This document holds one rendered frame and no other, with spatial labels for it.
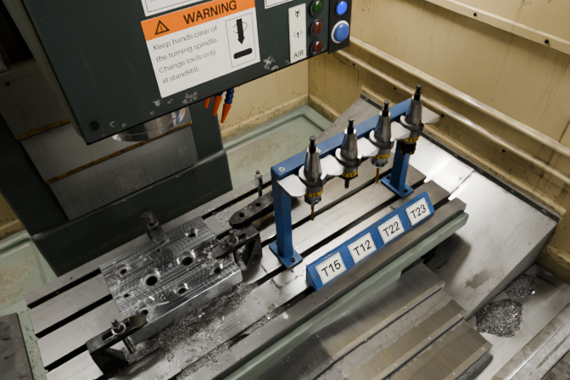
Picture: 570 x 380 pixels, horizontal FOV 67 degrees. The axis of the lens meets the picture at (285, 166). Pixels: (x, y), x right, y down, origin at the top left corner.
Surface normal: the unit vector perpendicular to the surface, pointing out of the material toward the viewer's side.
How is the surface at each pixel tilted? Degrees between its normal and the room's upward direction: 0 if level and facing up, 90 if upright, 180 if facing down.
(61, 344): 0
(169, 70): 90
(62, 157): 90
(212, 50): 90
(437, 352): 8
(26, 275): 0
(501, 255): 24
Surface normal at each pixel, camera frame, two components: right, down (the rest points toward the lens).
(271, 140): -0.04, -0.74
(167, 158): 0.56, 0.54
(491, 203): -0.37, -0.51
